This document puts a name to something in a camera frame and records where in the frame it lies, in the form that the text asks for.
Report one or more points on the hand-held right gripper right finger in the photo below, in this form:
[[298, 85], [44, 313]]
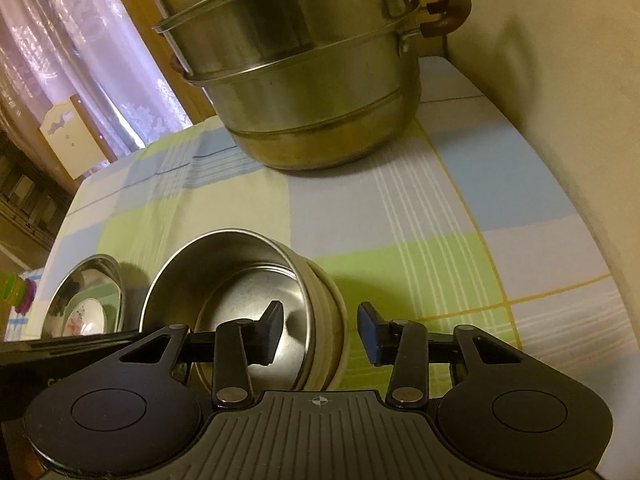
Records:
[[367, 336]]

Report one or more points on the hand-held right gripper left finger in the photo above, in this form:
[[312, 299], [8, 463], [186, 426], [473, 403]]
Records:
[[272, 331]]

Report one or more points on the floral small plate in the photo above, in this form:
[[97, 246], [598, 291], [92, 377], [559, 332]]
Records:
[[82, 317]]

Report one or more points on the large steel plate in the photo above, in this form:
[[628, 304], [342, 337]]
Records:
[[62, 285]]

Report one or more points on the small steel bowl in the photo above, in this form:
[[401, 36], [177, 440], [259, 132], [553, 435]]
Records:
[[235, 260]]

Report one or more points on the checked tablecloth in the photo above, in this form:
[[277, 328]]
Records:
[[450, 210]]

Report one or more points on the white wooden chair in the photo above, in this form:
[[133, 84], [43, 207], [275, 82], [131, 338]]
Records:
[[70, 140]]

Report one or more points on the stainless steel steamer pot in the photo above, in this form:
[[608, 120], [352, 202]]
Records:
[[300, 85]]

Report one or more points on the purple lace curtain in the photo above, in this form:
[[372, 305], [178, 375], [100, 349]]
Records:
[[75, 35]]

